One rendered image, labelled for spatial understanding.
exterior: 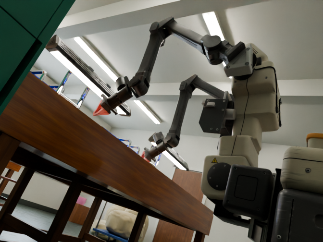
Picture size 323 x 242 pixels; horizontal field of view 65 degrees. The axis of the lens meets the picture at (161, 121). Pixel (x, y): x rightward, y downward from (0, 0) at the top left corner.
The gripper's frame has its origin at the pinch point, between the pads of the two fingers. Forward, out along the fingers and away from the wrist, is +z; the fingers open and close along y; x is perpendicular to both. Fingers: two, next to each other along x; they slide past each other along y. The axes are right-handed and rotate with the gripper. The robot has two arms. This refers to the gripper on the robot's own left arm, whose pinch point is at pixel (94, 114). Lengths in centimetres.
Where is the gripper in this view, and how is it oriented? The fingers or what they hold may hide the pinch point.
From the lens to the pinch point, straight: 121.8
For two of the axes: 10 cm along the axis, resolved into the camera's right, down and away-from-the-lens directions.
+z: -8.4, 5.1, 1.7
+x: 2.9, 7.0, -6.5
